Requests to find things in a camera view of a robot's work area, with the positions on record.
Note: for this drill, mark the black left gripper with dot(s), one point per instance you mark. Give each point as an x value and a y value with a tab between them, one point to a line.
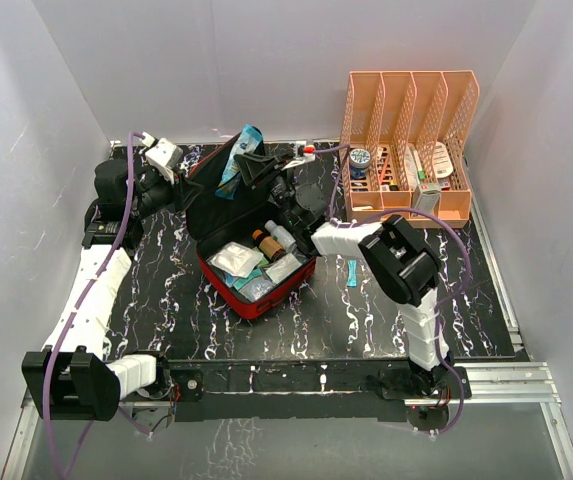
186	192

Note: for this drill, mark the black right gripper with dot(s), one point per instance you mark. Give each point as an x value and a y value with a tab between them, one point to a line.
255	169

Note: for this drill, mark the blue cotton swab packet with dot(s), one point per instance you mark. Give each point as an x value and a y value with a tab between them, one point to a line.
247	142

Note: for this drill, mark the white plastic bottle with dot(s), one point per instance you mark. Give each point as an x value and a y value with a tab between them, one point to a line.
282	236

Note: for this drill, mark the red black medicine case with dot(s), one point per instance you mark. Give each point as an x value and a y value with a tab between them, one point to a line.
212	222

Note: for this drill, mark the brown bottle orange cap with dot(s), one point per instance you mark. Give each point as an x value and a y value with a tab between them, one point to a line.
270	247

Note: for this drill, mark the white gauze pad packet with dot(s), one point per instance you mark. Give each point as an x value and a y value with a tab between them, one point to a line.
235	259

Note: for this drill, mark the clear bag white gauze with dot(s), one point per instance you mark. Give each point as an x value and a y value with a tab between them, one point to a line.
280	270

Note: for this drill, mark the clear bag blue mask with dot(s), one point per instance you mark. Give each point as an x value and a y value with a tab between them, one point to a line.
256	289

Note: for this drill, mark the clear bag blue bandage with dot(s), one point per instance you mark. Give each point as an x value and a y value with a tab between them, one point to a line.
239	282

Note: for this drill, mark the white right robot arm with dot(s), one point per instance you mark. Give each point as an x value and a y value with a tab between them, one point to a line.
405	267

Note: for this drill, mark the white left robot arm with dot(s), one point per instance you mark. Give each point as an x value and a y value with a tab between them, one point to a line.
77	341

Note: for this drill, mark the round blue patterned tin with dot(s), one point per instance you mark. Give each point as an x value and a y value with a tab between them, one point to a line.
360	161

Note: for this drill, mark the small teal sachet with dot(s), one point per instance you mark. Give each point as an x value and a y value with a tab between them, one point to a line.
352	273

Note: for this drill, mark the peach plastic desk organizer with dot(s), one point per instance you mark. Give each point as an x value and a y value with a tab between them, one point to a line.
399	116

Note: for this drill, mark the grey stapler box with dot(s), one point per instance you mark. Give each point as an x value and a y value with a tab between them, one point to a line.
426	198

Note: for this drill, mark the pink white card pack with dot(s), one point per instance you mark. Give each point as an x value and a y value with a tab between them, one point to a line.
441	161

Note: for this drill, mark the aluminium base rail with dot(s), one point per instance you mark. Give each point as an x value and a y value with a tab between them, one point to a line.
392	380

